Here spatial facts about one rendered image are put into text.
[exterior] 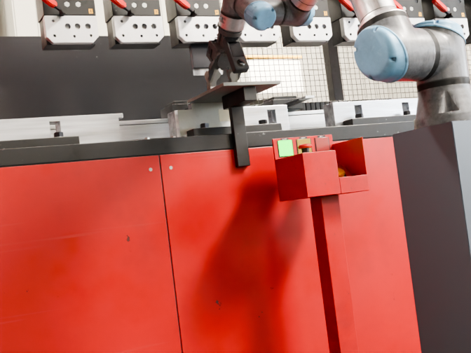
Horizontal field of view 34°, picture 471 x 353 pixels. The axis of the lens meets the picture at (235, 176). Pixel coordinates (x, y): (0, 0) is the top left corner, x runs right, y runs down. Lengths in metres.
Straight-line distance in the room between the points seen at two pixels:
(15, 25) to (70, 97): 2.29
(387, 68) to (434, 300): 0.51
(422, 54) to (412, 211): 0.35
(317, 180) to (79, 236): 0.65
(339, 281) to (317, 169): 0.32
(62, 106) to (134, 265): 0.85
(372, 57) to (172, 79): 1.37
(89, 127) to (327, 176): 0.68
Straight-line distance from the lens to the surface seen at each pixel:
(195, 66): 2.39
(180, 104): 2.54
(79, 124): 2.22
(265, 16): 2.09
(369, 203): 2.46
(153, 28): 2.35
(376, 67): 1.66
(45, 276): 2.04
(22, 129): 2.18
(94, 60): 2.83
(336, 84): 3.52
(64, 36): 2.24
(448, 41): 1.75
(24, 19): 5.06
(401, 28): 1.68
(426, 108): 1.74
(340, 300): 2.16
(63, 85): 2.78
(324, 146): 2.28
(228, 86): 2.13
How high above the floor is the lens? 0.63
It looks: 3 degrees up
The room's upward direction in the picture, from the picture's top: 7 degrees counter-clockwise
